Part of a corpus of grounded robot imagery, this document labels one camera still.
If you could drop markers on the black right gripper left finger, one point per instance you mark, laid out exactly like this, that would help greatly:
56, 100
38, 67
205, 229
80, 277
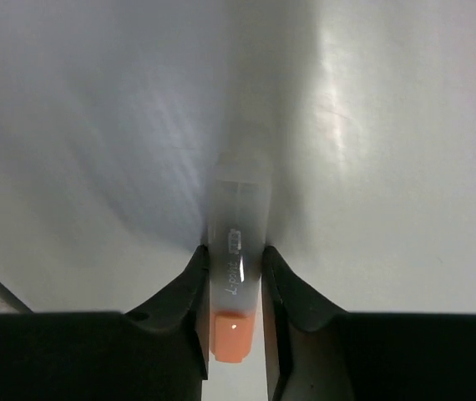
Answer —
157, 351

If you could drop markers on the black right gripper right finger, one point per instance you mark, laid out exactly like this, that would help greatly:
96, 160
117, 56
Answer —
315, 350

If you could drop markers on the clear orange lead case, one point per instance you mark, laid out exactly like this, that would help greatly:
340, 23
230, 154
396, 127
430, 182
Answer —
238, 211

